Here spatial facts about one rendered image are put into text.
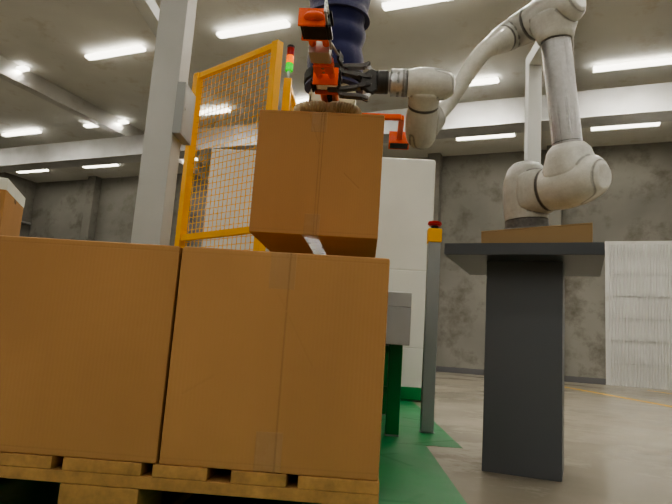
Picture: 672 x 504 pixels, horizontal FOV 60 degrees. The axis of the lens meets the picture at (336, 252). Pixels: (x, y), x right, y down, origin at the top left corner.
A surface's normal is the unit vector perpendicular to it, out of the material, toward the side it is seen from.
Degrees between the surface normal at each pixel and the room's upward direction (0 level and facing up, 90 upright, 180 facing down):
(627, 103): 90
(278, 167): 91
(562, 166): 94
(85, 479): 90
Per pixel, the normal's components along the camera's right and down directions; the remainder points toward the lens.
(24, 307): -0.04, -0.16
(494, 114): -0.38, -0.18
